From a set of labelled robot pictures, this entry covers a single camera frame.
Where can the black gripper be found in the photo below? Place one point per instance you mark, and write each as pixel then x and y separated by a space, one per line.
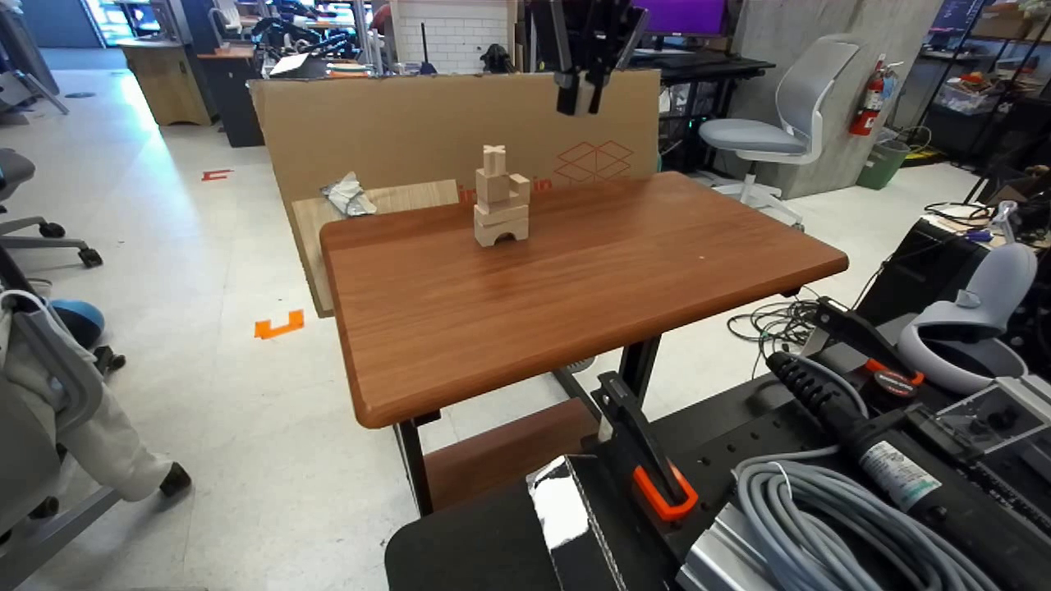
pixel 595 34

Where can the purple lit monitor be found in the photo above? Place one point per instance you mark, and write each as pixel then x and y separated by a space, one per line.
pixel 683 13

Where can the wooden table base board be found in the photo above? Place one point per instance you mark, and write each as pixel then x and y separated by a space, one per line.
pixel 504 448

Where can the shiny metal bracket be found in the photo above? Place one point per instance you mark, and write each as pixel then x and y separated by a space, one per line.
pixel 561 514

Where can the wooden rectangular block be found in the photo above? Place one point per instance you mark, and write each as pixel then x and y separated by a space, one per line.
pixel 489 190
pixel 519 190

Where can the orange black bar clamp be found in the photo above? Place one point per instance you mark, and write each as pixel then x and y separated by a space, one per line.
pixel 659 495
pixel 892 380

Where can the brown cardboard sheet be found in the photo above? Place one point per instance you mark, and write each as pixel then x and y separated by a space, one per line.
pixel 382 132

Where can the clear plastic box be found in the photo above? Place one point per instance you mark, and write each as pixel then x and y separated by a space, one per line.
pixel 988 422

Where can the white VR controller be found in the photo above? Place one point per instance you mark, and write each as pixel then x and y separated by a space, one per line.
pixel 988 291

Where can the small wooden block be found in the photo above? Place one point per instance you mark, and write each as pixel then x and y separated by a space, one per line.
pixel 493 163

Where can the crumpled white plastic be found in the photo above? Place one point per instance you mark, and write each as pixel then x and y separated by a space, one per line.
pixel 349 195

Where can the light wooden cabinet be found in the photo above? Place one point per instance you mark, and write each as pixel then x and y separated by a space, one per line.
pixel 167 85

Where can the brown wooden table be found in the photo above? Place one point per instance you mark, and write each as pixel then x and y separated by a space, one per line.
pixel 481 545

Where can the dark grey office chair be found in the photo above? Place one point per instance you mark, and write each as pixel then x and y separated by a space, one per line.
pixel 12 174

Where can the black case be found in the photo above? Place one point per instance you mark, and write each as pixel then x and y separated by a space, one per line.
pixel 921 272

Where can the red fire extinguisher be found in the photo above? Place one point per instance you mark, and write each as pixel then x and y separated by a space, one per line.
pixel 872 102

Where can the white office chair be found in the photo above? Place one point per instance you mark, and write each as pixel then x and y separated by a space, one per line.
pixel 810 85

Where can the black storage shelf rack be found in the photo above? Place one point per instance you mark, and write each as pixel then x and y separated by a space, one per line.
pixel 987 109

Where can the black table frame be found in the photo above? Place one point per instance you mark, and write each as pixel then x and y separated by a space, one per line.
pixel 413 462

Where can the black desk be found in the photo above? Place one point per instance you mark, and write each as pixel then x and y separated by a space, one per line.
pixel 700 68

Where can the green bin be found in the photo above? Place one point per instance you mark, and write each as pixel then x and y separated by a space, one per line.
pixel 881 164

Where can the wooden arch block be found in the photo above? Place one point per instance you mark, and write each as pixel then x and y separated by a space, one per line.
pixel 501 227

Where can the blue round object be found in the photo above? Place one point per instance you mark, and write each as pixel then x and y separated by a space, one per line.
pixel 80 320

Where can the black cabinet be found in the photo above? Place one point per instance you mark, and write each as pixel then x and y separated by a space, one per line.
pixel 234 102

